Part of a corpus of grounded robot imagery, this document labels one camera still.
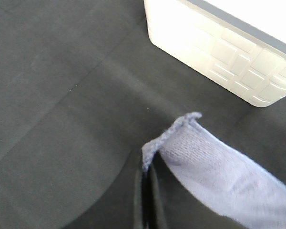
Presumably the black table cloth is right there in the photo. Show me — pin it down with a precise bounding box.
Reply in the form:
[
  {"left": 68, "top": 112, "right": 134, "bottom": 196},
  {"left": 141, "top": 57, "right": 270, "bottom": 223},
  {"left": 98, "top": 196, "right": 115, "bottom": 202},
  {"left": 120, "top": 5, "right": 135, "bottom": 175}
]
[{"left": 0, "top": 0, "right": 286, "bottom": 229}]

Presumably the grey-blue microfibre towel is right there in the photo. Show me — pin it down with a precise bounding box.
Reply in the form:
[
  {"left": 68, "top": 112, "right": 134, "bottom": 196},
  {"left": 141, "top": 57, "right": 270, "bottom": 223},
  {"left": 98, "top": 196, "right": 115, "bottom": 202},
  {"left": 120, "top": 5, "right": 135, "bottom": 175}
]
[{"left": 142, "top": 112, "right": 286, "bottom": 229}]

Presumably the white basket with grey rim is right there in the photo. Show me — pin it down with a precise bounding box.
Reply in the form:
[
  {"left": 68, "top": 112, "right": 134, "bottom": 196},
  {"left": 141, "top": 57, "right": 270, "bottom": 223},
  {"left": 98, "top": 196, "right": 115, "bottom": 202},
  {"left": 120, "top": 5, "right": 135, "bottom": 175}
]
[{"left": 144, "top": 0, "right": 286, "bottom": 107}]

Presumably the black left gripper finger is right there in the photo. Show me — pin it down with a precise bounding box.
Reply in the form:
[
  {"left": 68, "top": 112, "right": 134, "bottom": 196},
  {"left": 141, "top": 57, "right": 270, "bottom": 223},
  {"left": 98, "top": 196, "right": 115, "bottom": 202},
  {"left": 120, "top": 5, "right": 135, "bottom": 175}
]
[{"left": 133, "top": 152, "right": 168, "bottom": 229}]

